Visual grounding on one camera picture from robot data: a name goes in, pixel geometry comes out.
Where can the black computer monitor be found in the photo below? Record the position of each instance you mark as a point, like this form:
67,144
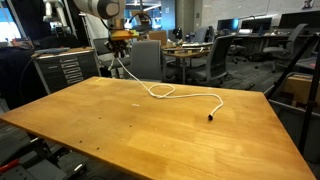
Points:
257,24

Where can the dark grey swivel chair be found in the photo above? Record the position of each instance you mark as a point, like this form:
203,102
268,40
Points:
215,66

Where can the cardboard box in bin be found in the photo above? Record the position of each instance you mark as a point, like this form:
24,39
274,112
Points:
299,86

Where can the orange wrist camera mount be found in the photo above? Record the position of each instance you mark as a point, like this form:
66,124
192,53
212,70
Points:
123,34

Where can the grey plastic bin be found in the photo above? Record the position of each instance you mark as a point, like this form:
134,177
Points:
291,114

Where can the grey drawer cabinet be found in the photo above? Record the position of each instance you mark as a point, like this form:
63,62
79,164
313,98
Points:
58,71

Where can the grey padded office chair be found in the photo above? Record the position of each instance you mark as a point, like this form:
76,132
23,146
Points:
146,60

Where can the black tripod leg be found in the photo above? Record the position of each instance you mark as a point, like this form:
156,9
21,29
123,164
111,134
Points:
311,102

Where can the light grey desk chair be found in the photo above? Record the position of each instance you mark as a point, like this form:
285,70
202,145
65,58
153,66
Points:
284,49

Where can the grey mesh office chair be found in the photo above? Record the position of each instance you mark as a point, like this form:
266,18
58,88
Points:
106,60

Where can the red handled clamp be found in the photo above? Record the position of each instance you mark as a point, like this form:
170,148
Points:
9,165

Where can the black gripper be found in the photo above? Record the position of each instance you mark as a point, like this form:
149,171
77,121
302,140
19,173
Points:
117,45

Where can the wooden round meeting table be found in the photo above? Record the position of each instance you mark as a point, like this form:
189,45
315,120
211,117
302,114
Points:
188,50

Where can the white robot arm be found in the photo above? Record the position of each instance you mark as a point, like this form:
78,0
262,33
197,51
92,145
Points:
113,12

